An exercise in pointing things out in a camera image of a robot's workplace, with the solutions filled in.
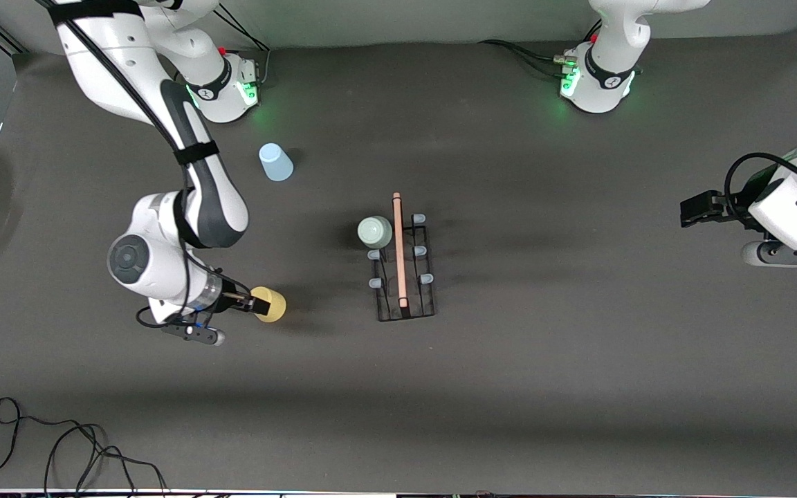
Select yellow plastic cup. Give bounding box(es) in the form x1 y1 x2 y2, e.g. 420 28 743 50
253 286 287 324

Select light blue plastic cup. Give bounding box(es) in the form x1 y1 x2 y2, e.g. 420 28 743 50
259 143 295 183

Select pale green plastic cup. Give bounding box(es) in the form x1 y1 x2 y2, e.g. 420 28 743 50
357 216 394 250

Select black wire cup holder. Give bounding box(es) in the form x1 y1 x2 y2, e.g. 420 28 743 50
368 192 437 323

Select dark grey table mat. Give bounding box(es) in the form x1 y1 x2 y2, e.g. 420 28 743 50
0 24 797 493

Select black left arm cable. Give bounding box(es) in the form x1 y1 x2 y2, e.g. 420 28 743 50
724 152 797 208

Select thin black loose cable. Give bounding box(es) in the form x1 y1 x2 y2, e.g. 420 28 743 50
0 397 171 493

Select black right arm base cables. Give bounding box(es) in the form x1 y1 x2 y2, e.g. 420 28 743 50
213 3 272 87

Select black arm base cables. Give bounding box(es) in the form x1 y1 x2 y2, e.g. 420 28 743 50
213 3 272 87
478 38 569 78

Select black left arm base cables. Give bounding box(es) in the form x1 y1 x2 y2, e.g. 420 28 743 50
478 38 569 78

